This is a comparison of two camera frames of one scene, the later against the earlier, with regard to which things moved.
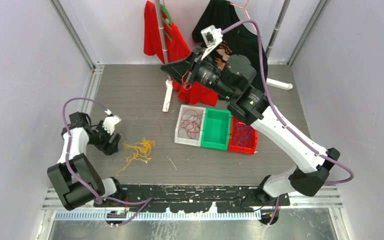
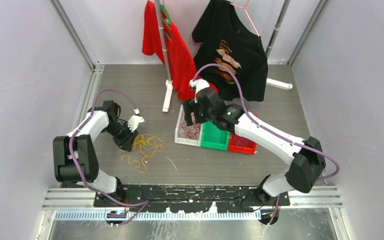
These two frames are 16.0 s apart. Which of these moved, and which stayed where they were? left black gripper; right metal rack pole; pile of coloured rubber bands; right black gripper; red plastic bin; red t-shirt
Moved: right black gripper; left black gripper
Stayed: red t-shirt; pile of coloured rubber bands; right metal rack pole; red plastic bin
